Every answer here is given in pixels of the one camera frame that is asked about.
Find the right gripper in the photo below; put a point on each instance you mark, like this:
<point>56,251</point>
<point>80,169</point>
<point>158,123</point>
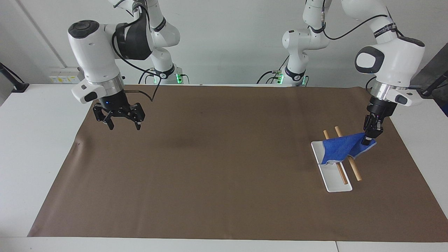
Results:
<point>113,101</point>

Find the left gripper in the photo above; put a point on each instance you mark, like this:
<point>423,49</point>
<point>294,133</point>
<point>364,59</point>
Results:
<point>380,109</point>

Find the blue towel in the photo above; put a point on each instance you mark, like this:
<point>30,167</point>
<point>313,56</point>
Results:
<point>337,150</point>

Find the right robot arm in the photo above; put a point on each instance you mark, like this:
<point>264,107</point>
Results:
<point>94,52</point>

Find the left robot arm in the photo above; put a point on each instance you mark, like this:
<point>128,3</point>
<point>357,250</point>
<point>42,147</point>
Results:
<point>399,59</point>

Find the wooden rod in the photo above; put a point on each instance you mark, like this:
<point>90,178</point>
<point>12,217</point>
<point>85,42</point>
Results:
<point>355,170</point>
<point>343,175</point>

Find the white rack base tray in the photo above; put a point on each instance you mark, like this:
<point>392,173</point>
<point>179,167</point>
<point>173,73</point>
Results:
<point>336,180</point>

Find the black stand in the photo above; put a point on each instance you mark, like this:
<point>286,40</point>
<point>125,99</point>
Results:
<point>432,84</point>
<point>19,86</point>

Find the white wall socket strip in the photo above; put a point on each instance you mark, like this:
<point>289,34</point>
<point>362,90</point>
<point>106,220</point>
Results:
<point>64,76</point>

